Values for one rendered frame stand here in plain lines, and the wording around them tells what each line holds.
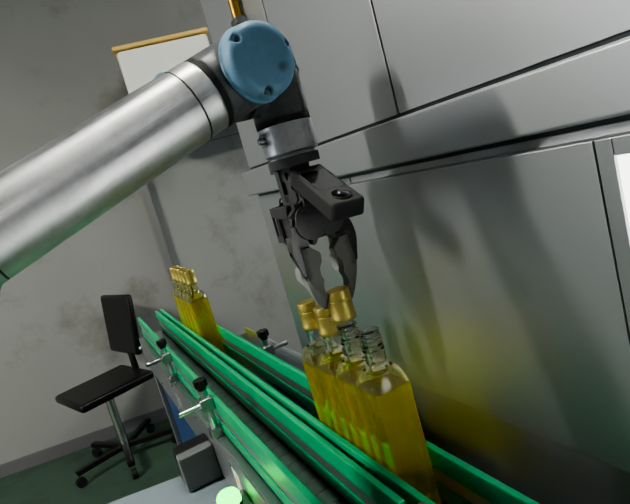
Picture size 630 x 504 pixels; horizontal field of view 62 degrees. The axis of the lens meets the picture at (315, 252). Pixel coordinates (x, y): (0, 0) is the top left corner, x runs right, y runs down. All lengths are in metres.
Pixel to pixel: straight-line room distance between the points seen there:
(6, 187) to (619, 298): 0.54
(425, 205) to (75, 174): 0.43
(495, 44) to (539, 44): 0.05
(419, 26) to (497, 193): 0.23
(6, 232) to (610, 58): 0.50
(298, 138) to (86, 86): 3.06
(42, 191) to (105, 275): 3.18
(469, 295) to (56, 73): 3.31
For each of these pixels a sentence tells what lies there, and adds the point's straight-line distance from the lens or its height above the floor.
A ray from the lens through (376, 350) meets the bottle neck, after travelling 0.69.
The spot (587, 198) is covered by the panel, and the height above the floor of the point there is 1.27.
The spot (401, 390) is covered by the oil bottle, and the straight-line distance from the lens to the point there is 0.71.
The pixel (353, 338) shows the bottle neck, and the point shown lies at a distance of 0.73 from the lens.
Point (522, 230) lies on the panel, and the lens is 0.60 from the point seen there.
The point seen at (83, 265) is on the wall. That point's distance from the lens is 3.67.
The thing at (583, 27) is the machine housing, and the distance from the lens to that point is 0.56.
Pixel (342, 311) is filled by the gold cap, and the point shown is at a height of 1.17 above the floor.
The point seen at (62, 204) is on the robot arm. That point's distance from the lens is 0.48.
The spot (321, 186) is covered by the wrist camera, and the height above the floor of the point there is 1.34.
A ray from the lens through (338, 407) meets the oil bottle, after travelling 0.81.
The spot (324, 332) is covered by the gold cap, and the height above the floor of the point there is 1.13.
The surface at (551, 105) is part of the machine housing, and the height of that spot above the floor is 1.36.
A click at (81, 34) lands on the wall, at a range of 3.77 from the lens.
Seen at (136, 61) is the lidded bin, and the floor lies 2.15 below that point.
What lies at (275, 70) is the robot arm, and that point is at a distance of 0.53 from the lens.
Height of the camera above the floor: 1.36
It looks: 9 degrees down
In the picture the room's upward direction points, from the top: 16 degrees counter-clockwise
